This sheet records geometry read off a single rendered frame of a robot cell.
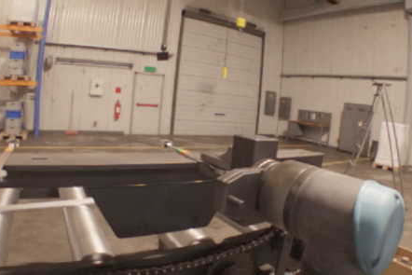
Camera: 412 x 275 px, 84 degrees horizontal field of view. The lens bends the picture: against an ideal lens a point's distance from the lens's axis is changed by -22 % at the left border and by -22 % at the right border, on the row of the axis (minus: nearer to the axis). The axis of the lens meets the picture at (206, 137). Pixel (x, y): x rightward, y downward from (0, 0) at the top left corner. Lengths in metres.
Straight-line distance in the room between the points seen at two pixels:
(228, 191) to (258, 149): 0.09
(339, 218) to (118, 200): 0.42
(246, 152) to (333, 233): 0.18
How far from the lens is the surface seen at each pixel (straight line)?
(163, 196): 0.61
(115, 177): 0.57
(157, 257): 0.65
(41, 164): 0.46
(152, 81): 10.16
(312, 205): 0.30
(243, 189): 0.34
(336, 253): 0.30
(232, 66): 11.90
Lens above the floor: 1.28
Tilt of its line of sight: 7 degrees down
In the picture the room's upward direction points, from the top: 5 degrees clockwise
